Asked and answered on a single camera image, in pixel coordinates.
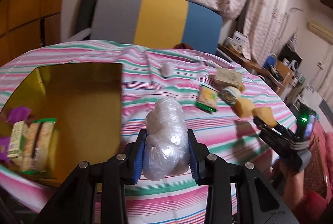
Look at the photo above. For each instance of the person's right forearm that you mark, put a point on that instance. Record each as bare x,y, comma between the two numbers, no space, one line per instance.
299,203

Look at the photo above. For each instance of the green white carton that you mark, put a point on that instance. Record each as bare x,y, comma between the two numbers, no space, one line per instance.
17,138

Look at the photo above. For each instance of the gold metal tin box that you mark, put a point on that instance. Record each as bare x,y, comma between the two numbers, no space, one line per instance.
78,109

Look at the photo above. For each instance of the person's right hand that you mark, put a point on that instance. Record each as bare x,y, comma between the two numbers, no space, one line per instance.
282,173

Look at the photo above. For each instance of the white blue towel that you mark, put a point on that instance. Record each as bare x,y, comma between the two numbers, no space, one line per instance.
230,94

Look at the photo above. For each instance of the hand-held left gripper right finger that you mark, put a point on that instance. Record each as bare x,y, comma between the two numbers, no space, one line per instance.
193,161

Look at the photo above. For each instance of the wooden panelled wardrobe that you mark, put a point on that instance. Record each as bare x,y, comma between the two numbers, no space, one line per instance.
20,18

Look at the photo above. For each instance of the grey yellow blue chair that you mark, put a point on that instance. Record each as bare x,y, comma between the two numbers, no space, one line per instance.
161,18

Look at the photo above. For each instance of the woven cane chair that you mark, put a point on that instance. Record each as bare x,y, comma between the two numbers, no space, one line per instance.
321,159

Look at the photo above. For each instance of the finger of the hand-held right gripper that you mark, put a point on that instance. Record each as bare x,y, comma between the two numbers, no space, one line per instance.
273,137
285,131

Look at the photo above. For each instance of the white round device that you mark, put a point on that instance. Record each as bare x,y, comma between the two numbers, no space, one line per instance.
294,65

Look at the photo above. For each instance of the black rolled mat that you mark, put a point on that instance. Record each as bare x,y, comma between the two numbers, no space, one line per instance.
85,10

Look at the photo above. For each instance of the yellow sponge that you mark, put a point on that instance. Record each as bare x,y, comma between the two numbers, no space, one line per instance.
244,107
266,114

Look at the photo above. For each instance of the large clear plastic bundle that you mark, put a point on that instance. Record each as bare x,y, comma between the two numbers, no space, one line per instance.
165,135

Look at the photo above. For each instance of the small clear plastic bundle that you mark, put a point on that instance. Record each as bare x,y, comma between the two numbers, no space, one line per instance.
167,69

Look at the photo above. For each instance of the cream printed curtain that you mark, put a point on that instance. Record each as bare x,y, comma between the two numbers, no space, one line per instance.
270,5

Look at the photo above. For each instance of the beige cardboard box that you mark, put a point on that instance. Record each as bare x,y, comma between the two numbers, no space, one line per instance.
227,78

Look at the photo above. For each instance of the clear twin cracker packet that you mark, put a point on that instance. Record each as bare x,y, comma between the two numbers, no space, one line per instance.
39,143

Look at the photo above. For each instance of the striped tablecloth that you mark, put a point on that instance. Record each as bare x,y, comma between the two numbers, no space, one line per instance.
161,195

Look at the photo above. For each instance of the beige air conditioner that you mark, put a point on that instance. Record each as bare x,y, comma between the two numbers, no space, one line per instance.
321,30

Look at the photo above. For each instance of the red-brown cloth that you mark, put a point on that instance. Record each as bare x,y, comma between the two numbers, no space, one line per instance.
183,46

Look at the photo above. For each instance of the white box blue label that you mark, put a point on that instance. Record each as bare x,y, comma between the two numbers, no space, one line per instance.
239,40

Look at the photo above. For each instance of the wooden side desk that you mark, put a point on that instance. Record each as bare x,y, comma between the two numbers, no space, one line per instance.
247,59

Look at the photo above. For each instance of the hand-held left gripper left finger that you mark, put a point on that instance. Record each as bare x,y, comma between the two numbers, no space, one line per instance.
138,161

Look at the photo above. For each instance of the green cracker packet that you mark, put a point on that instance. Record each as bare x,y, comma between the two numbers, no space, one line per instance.
207,98

